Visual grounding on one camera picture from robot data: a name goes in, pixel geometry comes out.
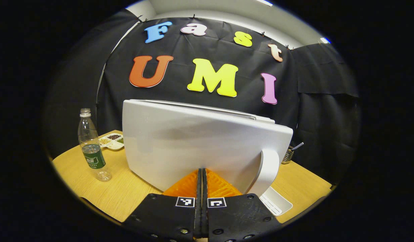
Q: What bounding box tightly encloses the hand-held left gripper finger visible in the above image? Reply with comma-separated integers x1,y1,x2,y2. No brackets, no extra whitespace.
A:
202,168,282,242
122,168,202,242

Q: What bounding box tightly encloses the white microwave oven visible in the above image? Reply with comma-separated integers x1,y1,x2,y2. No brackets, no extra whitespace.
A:
122,99,294,199

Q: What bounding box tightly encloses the clear glass cup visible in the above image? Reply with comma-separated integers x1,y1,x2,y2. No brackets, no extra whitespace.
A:
281,142,304,165

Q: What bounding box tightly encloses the white divided seasoning dish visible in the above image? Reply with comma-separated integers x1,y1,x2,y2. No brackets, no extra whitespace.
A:
98,133,125,151

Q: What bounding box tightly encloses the clear green label water bottle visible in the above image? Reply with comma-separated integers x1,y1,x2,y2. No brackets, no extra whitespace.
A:
77,108,112,182

